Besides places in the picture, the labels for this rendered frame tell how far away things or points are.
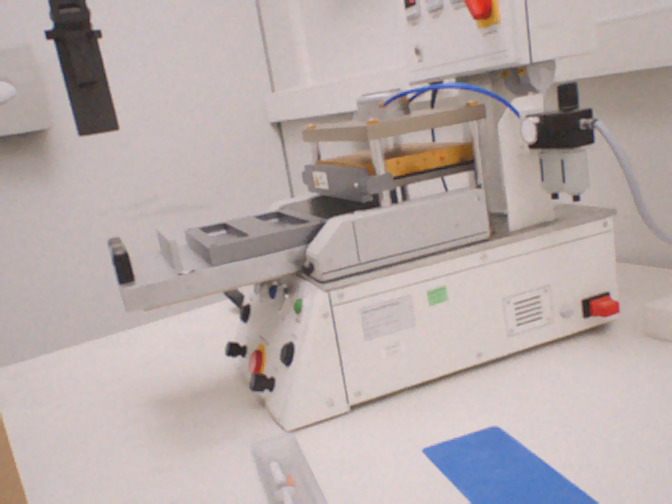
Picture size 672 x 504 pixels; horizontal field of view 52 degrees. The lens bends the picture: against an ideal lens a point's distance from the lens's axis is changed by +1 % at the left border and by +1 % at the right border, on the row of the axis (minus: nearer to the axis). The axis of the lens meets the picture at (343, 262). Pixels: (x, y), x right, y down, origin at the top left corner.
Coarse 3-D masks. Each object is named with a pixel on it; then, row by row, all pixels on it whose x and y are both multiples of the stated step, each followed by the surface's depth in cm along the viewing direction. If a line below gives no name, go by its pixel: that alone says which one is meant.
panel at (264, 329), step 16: (304, 288) 90; (256, 304) 109; (272, 304) 101; (304, 304) 88; (256, 320) 107; (272, 320) 100; (288, 320) 93; (304, 320) 88; (240, 336) 113; (256, 336) 105; (272, 336) 98; (288, 336) 92; (272, 352) 97; (240, 368) 110; (272, 368) 95; (288, 368) 90; (288, 384) 89; (272, 400) 93
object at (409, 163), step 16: (384, 144) 102; (400, 144) 114; (416, 144) 110; (432, 144) 105; (448, 144) 100; (464, 144) 97; (320, 160) 109; (336, 160) 105; (352, 160) 100; (368, 160) 96; (400, 160) 94; (416, 160) 94; (432, 160) 95; (448, 160) 96; (464, 160) 97; (400, 176) 94; (416, 176) 95; (432, 176) 96
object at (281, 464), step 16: (288, 432) 82; (256, 448) 80; (272, 448) 79; (288, 448) 78; (256, 464) 76; (272, 464) 76; (288, 464) 75; (304, 464) 74; (272, 480) 72; (288, 480) 72; (304, 480) 71; (272, 496) 69; (288, 496) 69; (304, 496) 68; (320, 496) 68
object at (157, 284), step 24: (168, 240) 87; (144, 264) 96; (168, 264) 93; (192, 264) 90; (240, 264) 87; (264, 264) 88; (288, 264) 89; (120, 288) 84; (144, 288) 83; (168, 288) 84; (192, 288) 85; (216, 288) 86
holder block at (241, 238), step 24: (264, 216) 107; (288, 216) 102; (312, 216) 96; (192, 240) 98; (216, 240) 100; (240, 240) 88; (264, 240) 89; (288, 240) 90; (312, 240) 91; (216, 264) 87
